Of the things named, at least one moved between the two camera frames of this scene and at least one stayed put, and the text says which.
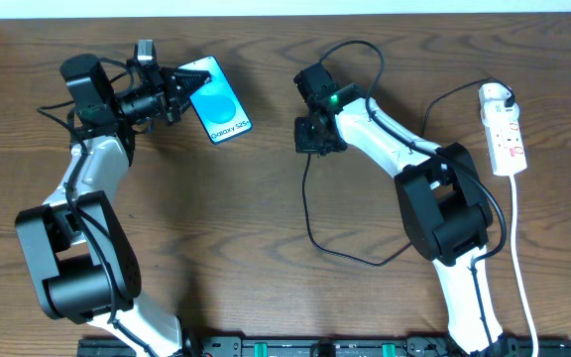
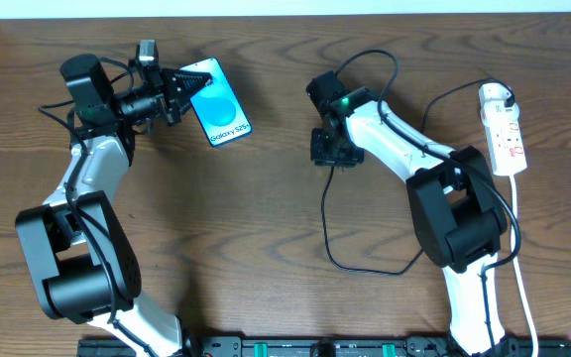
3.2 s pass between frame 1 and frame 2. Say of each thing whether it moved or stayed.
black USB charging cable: moved
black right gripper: moved
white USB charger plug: stayed
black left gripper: stayed
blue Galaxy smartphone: stayed
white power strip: stayed
